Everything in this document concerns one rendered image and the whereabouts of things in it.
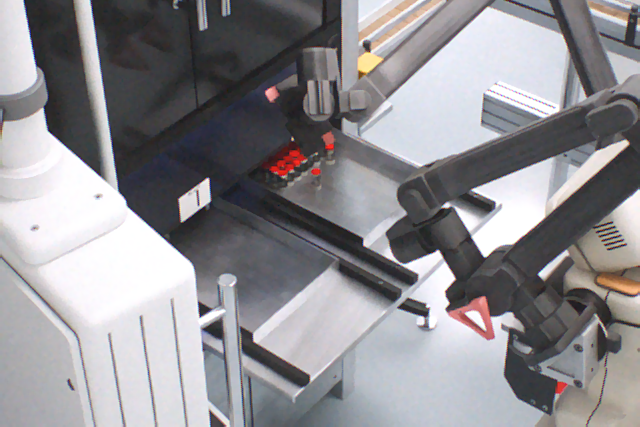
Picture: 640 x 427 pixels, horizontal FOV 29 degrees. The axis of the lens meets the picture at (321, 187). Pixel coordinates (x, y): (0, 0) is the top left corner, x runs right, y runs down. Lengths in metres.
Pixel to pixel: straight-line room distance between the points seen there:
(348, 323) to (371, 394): 1.07
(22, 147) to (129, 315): 0.25
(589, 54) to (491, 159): 0.45
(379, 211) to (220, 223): 0.34
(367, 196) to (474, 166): 0.83
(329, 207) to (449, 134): 1.74
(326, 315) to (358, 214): 0.31
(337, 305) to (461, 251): 0.53
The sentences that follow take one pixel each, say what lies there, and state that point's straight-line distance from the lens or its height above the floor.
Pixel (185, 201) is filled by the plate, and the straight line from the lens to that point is 2.44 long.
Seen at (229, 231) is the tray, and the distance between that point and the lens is 2.59.
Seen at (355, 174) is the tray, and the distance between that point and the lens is 2.73.
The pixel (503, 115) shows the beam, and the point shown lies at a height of 0.50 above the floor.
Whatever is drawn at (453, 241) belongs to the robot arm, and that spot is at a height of 1.29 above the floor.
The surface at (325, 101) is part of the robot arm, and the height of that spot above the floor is 1.36.
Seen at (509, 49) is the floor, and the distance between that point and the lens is 4.81.
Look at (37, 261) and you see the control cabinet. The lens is 1.55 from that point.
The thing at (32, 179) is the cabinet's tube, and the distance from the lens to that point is 1.59.
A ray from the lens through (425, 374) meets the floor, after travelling 3.50.
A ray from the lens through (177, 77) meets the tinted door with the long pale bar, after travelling 2.29.
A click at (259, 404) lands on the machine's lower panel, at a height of 0.28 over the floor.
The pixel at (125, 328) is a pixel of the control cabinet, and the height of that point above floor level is 1.51.
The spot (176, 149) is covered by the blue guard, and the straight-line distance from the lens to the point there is 2.35.
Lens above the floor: 2.58
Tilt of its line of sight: 39 degrees down
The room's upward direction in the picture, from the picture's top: 1 degrees counter-clockwise
